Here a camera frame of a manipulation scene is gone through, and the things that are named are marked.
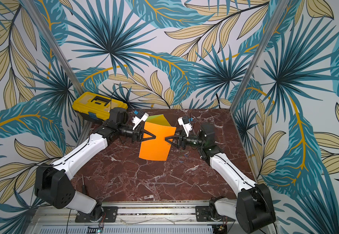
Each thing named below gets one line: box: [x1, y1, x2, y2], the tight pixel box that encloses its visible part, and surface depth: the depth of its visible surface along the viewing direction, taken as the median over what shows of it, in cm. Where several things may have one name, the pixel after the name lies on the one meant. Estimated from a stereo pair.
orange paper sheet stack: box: [139, 121, 177, 161], surface depth 71 cm
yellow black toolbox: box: [72, 91, 129, 122], surface depth 101 cm
